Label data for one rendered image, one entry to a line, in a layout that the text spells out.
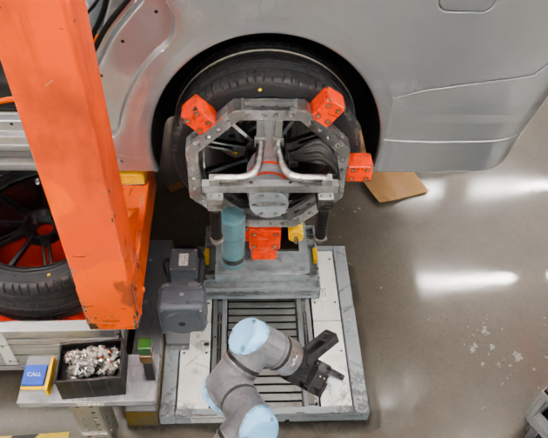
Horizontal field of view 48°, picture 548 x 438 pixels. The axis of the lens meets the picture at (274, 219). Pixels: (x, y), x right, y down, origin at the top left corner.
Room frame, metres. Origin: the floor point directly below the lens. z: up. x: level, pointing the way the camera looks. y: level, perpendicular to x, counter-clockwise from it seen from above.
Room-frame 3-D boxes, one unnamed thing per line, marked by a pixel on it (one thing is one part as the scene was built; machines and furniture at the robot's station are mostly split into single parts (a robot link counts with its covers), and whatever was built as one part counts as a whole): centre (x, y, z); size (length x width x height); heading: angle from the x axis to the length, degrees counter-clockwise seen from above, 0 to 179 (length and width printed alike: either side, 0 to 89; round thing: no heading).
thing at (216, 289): (1.73, 0.05, 0.13); 0.50 x 0.36 x 0.10; 95
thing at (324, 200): (1.37, -0.15, 0.93); 0.09 x 0.05 x 0.05; 5
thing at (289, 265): (1.73, 0.05, 0.32); 0.40 x 0.30 x 0.28; 95
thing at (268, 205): (1.49, 0.03, 0.85); 0.21 x 0.14 x 0.14; 5
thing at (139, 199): (1.51, 0.54, 0.69); 0.52 x 0.17 x 0.35; 5
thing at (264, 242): (1.60, 0.04, 0.48); 0.16 x 0.12 x 0.17; 5
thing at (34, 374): (0.94, 0.74, 0.47); 0.07 x 0.07 x 0.02; 5
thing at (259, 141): (1.43, 0.12, 1.03); 0.19 x 0.18 x 0.11; 5
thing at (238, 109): (1.56, 0.03, 0.85); 0.54 x 0.07 x 0.54; 95
